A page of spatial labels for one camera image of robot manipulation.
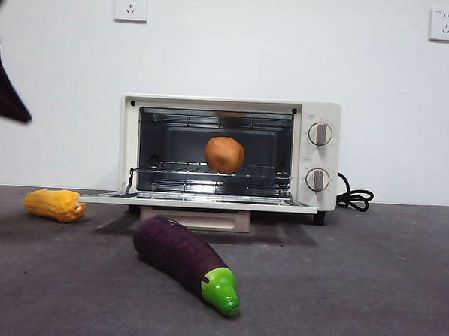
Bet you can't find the round temperature knob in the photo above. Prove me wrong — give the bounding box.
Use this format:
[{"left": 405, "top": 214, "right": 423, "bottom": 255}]
[{"left": 307, "top": 121, "right": 334, "bottom": 148}]

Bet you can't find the yellow toy corn cob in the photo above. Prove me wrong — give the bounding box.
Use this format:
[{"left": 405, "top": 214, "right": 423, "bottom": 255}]
[{"left": 21, "top": 187, "right": 89, "bottom": 225}]

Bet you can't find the glass oven door with handle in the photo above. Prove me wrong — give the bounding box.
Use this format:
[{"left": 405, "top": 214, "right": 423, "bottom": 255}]
[{"left": 76, "top": 189, "right": 319, "bottom": 238}]

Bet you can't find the round timer knob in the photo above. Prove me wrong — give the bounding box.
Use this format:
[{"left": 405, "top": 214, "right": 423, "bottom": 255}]
[{"left": 304, "top": 166, "right": 332, "bottom": 193}]

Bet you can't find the cream Toshiba toaster oven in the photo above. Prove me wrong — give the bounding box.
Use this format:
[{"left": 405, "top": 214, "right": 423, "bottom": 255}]
[{"left": 115, "top": 90, "right": 342, "bottom": 227}]

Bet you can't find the metal wire oven rack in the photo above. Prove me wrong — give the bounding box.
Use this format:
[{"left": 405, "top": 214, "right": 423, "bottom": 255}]
[{"left": 125, "top": 158, "right": 295, "bottom": 207}]

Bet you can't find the black oven power cable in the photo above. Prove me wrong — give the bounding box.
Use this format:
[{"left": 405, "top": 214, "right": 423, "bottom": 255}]
[{"left": 335, "top": 171, "right": 375, "bottom": 215}]

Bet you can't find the brown potato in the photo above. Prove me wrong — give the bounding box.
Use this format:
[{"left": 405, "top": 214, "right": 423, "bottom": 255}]
[{"left": 202, "top": 135, "right": 247, "bottom": 175}]

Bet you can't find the purple toy eggplant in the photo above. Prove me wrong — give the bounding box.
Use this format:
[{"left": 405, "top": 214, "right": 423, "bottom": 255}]
[{"left": 128, "top": 214, "right": 245, "bottom": 320}]

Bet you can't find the white wall socket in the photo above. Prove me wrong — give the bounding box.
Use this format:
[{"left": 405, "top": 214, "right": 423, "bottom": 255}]
[
  {"left": 112, "top": 0, "right": 148, "bottom": 24},
  {"left": 428, "top": 8, "right": 449, "bottom": 43}
]

